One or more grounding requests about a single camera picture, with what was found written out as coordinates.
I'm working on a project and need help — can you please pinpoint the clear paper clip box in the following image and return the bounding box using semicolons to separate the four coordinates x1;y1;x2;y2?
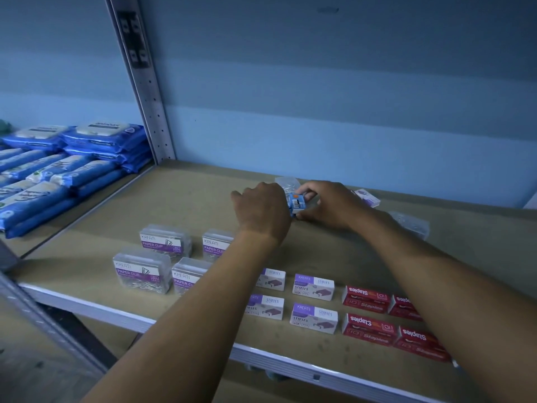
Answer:
171;257;213;295
140;225;193;260
202;229;235;262
112;247;173;294

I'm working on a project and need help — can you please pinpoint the person's left forearm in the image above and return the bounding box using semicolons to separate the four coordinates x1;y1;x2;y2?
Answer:
81;229;281;403

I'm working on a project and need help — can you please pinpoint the small blue box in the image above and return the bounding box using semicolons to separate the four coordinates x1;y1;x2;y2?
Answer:
286;191;307;215

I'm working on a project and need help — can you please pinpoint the red staples box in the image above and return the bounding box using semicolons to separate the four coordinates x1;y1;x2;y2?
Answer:
394;325;452;363
388;294;423;322
341;313;399;347
341;285;392;314

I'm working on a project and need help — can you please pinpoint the person's left hand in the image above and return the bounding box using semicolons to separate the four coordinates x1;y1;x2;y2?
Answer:
230;182;293;248

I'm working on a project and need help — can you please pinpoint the stack of blue wipe packets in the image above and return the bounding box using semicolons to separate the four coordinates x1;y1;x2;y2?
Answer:
0;121;152;240

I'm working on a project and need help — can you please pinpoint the person's right forearm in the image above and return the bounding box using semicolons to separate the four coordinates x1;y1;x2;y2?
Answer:
352;209;537;403

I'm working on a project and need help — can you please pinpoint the grey metal shelf rail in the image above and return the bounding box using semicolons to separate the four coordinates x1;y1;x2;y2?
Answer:
16;281;447;403

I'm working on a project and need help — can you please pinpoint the person's right hand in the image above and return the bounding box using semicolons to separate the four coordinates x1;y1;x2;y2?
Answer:
295;181;371;232

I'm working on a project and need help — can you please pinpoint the white purple staples box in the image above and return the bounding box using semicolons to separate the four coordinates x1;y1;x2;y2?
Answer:
354;188;381;208
245;294;285;321
292;273;335;302
289;303;339;335
256;268;287;292

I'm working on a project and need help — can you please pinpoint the grey perforated shelf post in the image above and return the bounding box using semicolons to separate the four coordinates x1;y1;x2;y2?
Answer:
0;270;110;375
103;0;176;164

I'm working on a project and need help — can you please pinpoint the clear plastic box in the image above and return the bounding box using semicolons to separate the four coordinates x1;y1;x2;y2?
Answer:
388;211;431;241
274;176;301;194

